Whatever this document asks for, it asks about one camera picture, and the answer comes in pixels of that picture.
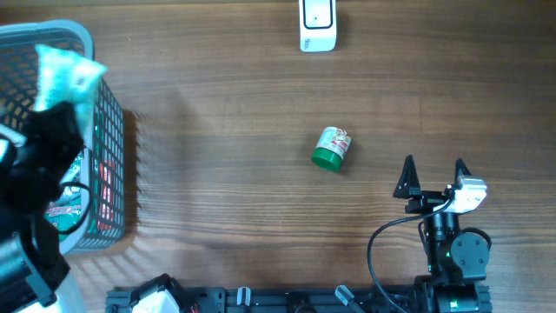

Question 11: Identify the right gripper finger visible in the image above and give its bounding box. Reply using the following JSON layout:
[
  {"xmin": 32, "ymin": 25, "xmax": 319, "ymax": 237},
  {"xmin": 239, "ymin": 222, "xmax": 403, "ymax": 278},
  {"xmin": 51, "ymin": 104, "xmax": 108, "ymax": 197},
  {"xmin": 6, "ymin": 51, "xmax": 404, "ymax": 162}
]
[
  {"xmin": 393, "ymin": 155, "xmax": 421, "ymax": 199},
  {"xmin": 454, "ymin": 158, "xmax": 471, "ymax": 181}
]

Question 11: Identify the mint green white pouch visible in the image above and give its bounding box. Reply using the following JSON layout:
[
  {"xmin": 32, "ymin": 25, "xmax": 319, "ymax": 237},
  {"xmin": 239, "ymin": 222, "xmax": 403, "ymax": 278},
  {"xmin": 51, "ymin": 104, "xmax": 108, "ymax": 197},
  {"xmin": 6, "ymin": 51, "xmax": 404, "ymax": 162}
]
[{"xmin": 34, "ymin": 44, "xmax": 107, "ymax": 137}]

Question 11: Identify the green 3M gloves package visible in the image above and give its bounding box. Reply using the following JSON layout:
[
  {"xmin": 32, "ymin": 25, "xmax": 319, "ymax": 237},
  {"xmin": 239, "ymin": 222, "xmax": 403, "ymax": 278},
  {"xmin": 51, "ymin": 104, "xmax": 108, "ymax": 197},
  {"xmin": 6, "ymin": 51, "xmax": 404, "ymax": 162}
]
[{"xmin": 44, "ymin": 151, "xmax": 84, "ymax": 230}]

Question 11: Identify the green lid jar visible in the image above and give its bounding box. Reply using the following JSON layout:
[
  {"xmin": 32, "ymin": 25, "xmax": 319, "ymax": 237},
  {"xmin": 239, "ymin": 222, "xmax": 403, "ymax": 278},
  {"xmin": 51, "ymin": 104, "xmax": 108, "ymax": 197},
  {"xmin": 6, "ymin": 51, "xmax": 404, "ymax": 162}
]
[{"xmin": 311, "ymin": 126, "xmax": 352, "ymax": 172}]

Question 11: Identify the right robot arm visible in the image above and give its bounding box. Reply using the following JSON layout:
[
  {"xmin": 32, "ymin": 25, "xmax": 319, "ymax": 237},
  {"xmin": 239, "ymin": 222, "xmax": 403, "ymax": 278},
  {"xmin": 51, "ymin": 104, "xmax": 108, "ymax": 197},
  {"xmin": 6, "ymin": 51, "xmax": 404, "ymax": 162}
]
[{"xmin": 393, "ymin": 155, "xmax": 493, "ymax": 313}]

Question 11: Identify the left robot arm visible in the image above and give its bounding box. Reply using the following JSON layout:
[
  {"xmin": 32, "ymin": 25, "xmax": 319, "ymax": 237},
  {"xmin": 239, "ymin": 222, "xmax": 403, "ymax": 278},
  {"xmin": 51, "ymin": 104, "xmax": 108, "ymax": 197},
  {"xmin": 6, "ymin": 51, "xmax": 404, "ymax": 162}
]
[{"xmin": 1, "ymin": 102, "xmax": 83, "ymax": 312}]

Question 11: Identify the white barcode scanner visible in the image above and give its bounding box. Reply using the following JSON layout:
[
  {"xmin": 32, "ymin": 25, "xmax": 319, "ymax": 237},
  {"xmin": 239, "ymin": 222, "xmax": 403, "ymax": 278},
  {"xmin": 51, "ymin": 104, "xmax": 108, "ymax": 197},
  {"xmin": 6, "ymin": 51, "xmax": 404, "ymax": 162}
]
[{"xmin": 298, "ymin": 0, "xmax": 337, "ymax": 53}]

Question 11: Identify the grey plastic shopping basket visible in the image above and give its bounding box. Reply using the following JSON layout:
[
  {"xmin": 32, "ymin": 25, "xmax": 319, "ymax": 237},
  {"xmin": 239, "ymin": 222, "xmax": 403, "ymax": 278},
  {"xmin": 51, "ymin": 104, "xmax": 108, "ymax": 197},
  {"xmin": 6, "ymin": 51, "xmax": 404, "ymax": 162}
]
[{"xmin": 1, "ymin": 20, "xmax": 125, "ymax": 255}]

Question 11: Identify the black right camera cable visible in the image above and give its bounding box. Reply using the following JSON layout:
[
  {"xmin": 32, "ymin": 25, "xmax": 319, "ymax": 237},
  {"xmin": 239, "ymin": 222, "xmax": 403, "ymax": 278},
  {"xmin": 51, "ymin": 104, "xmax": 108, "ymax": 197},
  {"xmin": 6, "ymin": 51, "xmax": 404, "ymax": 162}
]
[{"xmin": 367, "ymin": 197, "xmax": 455, "ymax": 313}]

